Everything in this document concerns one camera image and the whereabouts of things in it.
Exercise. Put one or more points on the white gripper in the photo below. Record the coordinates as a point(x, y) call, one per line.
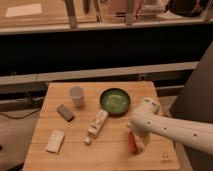
point(145, 136)

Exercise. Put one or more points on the red pepper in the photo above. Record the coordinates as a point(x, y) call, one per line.
point(132, 143)

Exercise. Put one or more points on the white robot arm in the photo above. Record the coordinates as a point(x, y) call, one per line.
point(145, 119)

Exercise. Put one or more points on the green frying pan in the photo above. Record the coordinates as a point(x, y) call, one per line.
point(115, 101)

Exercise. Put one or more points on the white plastic cup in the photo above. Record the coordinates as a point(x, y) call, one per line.
point(77, 95)

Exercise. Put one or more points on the grey sponge block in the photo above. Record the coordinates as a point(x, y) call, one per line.
point(65, 112)

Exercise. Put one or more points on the white rectangular block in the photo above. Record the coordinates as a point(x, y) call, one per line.
point(55, 141)

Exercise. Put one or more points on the white pan handle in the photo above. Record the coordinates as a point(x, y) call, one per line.
point(96, 125)

